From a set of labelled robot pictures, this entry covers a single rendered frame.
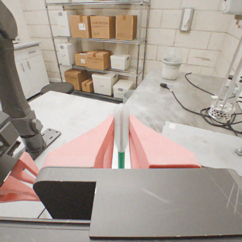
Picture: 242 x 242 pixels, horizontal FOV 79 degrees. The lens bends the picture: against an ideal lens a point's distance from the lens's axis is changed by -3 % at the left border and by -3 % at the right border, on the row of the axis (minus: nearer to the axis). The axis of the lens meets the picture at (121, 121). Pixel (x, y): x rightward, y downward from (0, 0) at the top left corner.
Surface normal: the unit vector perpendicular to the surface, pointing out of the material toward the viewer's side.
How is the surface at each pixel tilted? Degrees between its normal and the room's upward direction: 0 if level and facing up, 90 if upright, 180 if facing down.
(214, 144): 0
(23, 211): 0
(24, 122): 81
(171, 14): 90
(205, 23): 90
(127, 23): 91
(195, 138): 0
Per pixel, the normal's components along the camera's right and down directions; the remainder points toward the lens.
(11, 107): 0.11, 0.44
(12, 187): 0.89, -0.36
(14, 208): 0.00, -0.81
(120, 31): -0.27, 0.55
